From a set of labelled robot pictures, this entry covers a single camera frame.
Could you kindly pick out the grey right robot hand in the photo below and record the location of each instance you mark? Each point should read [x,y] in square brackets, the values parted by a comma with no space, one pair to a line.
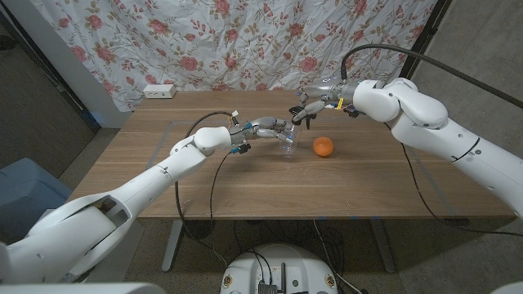
[323,92]

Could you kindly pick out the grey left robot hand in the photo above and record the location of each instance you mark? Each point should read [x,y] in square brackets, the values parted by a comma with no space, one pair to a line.
[263,124]

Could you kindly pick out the clear plastic spray bottle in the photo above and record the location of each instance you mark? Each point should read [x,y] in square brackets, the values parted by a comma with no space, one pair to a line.
[289,145]

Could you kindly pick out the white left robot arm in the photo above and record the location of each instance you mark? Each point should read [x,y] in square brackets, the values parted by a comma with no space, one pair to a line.
[135,188]

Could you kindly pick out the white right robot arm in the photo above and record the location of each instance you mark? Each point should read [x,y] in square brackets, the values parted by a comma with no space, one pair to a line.
[441,134]

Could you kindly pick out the orange fruit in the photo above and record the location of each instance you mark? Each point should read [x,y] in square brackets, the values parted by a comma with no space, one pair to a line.
[323,146]

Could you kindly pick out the floral print backdrop cloth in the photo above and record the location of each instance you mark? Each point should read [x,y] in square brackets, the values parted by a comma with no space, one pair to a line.
[245,41]

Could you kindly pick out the black backdrop stand pole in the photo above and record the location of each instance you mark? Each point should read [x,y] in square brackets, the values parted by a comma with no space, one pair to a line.
[421,45]

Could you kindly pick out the white power strip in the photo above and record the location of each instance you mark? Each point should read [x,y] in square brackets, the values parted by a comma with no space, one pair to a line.
[159,91]

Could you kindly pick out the black round floor disc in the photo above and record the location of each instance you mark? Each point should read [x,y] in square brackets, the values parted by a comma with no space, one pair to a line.
[199,229]

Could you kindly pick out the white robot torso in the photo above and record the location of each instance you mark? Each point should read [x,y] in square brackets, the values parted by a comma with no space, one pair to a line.
[282,269]

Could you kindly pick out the white table leg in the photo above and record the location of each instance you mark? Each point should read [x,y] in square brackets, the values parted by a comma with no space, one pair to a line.
[171,249]

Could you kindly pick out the grey table leg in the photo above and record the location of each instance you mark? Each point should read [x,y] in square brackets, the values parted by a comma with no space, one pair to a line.
[384,249]

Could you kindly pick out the blue plastic bin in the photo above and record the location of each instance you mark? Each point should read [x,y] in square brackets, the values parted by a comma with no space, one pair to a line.
[28,188]

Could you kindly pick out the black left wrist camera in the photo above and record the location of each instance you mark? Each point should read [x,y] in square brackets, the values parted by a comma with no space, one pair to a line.
[241,148]

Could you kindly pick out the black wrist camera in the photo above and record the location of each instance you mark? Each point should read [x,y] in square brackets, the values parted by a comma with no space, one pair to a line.
[241,148]
[352,111]

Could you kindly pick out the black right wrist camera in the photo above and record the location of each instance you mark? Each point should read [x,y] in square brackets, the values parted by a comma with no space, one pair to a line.
[352,111]

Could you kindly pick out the dark door frame strip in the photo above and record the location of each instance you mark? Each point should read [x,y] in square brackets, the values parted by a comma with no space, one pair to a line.
[61,87]

